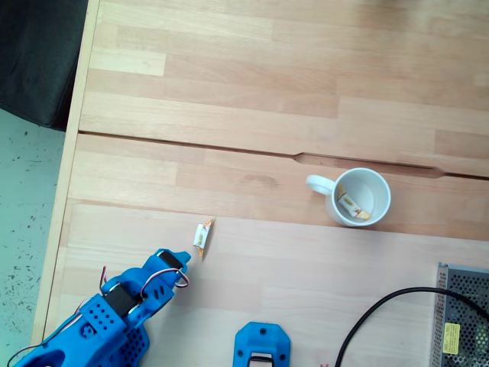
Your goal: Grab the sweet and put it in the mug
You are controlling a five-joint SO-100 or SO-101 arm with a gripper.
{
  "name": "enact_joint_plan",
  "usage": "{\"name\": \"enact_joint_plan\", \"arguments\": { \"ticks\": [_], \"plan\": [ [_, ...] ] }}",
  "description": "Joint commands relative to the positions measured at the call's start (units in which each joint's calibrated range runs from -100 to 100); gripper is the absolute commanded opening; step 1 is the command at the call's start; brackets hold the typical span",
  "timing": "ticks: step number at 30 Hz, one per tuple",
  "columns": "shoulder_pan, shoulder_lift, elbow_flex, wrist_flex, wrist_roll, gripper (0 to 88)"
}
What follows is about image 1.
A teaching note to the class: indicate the blue printed post mount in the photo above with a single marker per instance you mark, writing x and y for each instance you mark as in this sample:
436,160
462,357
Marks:
263,336

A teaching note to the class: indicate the dark upholstered seat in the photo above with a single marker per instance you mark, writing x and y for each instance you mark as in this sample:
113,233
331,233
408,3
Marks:
38,57

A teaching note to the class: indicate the metal mesh power supply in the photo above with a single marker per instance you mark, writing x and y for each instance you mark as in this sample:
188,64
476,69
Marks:
473,344

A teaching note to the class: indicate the white yellow sweet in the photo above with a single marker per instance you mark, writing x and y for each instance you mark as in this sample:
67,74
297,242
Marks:
201,235
349,204

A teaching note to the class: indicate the light wooden base board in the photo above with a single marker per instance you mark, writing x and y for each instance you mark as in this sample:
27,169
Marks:
305,286

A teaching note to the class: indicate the white ceramic mug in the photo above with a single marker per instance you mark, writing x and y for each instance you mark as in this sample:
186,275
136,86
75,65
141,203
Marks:
366,191

